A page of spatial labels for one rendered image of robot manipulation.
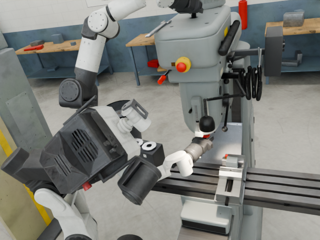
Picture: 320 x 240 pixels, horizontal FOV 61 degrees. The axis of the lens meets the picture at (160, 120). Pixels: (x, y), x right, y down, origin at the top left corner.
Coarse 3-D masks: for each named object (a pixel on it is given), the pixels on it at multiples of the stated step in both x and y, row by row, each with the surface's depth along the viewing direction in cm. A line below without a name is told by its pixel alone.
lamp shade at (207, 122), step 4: (204, 116) 122; (208, 116) 121; (200, 120) 121; (204, 120) 120; (208, 120) 120; (212, 120) 120; (200, 124) 121; (204, 124) 120; (208, 124) 120; (212, 124) 120; (200, 128) 122; (204, 128) 120; (208, 128) 120; (212, 128) 121
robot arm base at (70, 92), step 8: (64, 80) 102; (72, 80) 101; (64, 88) 102; (72, 88) 101; (80, 88) 101; (96, 88) 113; (64, 96) 102; (72, 96) 101; (80, 96) 101; (96, 96) 114; (64, 104) 103; (72, 104) 103; (80, 104) 102
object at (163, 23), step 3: (162, 21) 118; (168, 21) 116; (162, 24) 113; (165, 24) 114; (159, 27) 109; (153, 30) 106; (156, 30) 106; (150, 33) 102; (153, 33) 103; (147, 36) 100; (150, 36) 101
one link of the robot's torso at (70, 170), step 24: (72, 120) 91; (96, 120) 97; (48, 144) 98; (72, 144) 92; (96, 144) 90; (120, 144) 100; (48, 168) 102; (72, 168) 95; (96, 168) 91; (120, 168) 98
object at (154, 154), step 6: (144, 144) 170; (150, 144) 169; (156, 144) 170; (144, 150) 166; (150, 150) 165; (156, 150) 165; (162, 150) 171; (144, 156) 166; (150, 156) 163; (156, 156) 166; (162, 156) 172; (150, 162) 166; (156, 162) 167; (162, 162) 173
